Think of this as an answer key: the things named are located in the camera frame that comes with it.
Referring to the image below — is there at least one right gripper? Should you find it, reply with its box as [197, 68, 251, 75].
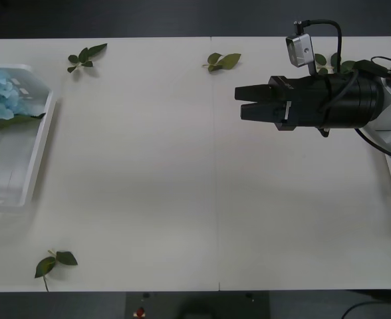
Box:
[234, 75, 330, 132]

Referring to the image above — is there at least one dark robot base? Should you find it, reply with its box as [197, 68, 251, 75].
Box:
[125, 290, 271, 319]

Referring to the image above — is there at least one green leaf twig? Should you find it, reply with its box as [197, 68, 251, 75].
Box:
[314, 52, 361, 76]
[66, 43, 108, 74]
[34, 248, 79, 292]
[201, 52, 242, 73]

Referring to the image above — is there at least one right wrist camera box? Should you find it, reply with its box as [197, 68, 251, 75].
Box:
[285, 33, 319, 78]

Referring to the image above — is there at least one black floor cable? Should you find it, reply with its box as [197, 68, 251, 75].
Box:
[343, 298, 388, 319]

